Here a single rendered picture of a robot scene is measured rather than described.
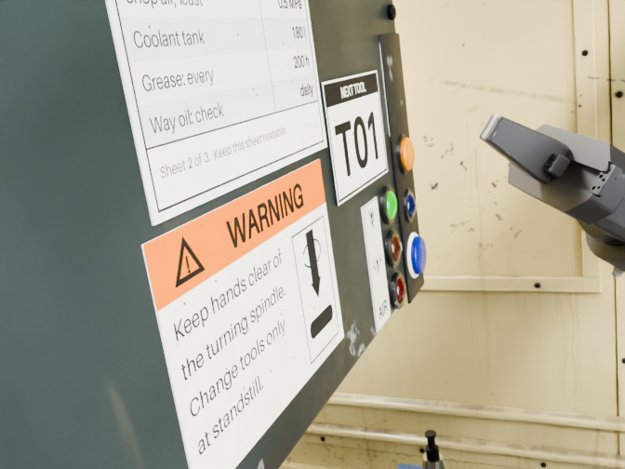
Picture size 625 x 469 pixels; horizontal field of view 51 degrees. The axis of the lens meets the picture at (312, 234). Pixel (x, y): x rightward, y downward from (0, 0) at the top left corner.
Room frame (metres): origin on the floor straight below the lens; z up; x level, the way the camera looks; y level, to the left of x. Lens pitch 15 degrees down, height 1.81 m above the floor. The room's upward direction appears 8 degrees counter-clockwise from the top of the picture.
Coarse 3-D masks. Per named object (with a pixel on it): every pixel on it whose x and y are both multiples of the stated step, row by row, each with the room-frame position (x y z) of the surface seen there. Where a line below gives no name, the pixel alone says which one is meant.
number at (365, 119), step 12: (360, 108) 0.42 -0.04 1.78; (372, 108) 0.44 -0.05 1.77; (360, 120) 0.42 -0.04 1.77; (372, 120) 0.44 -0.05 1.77; (360, 132) 0.42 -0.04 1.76; (372, 132) 0.44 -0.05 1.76; (360, 144) 0.41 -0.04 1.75; (372, 144) 0.43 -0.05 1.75; (360, 156) 0.41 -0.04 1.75; (372, 156) 0.43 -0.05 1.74; (360, 168) 0.41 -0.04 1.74; (372, 168) 0.43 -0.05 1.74
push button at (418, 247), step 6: (414, 240) 0.49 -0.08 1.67; (420, 240) 0.49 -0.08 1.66; (414, 246) 0.48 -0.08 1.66; (420, 246) 0.49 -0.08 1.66; (414, 252) 0.48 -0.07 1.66; (420, 252) 0.48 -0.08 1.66; (414, 258) 0.48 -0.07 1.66; (420, 258) 0.48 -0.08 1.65; (414, 264) 0.48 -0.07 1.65; (420, 264) 0.48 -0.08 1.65; (414, 270) 0.48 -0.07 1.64; (420, 270) 0.48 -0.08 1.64
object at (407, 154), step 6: (408, 138) 0.49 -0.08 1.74; (402, 144) 0.48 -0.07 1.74; (408, 144) 0.49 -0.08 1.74; (402, 150) 0.48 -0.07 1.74; (408, 150) 0.48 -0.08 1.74; (402, 156) 0.48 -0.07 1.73; (408, 156) 0.48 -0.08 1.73; (414, 156) 0.50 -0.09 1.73; (402, 162) 0.48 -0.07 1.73; (408, 162) 0.48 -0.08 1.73; (408, 168) 0.49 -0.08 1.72
